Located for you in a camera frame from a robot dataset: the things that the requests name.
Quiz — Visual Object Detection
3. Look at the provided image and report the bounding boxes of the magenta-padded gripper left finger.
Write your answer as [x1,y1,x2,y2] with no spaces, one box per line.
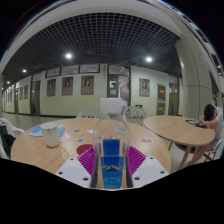
[54,145,96,190]

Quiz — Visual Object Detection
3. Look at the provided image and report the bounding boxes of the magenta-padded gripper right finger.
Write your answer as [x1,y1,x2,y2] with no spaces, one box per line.
[127,145,170,190]

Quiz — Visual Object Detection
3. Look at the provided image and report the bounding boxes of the clear blue-labelled water bottle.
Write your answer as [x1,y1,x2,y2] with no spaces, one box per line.
[90,97,132,190]

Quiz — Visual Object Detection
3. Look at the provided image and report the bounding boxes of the white ceramic mug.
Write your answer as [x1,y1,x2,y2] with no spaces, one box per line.
[40,122,66,148]

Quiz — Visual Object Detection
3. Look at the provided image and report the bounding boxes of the round wooden side table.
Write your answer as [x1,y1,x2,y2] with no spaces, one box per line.
[143,114,216,171]

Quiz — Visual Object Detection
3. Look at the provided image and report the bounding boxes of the white lattice-back chair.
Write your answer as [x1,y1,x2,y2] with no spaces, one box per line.
[122,105,149,127]

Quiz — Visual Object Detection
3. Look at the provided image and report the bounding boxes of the flat black device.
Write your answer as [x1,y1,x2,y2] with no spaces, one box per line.
[185,119,207,129]

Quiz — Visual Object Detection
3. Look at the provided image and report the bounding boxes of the dark wooden door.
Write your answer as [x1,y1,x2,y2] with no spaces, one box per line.
[168,83,180,116]
[30,80,42,116]

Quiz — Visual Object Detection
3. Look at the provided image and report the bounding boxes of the person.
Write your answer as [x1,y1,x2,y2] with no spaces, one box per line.
[191,103,224,164]

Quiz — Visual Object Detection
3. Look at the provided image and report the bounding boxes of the dark-framed open door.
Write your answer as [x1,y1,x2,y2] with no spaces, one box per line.
[107,74,131,108]

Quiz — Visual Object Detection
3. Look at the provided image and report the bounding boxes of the round ceiling lights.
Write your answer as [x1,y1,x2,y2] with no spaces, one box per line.
[21,52,154,74]

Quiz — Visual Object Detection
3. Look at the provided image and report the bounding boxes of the framed wall portraits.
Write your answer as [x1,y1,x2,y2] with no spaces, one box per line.
[4,75,151,103]

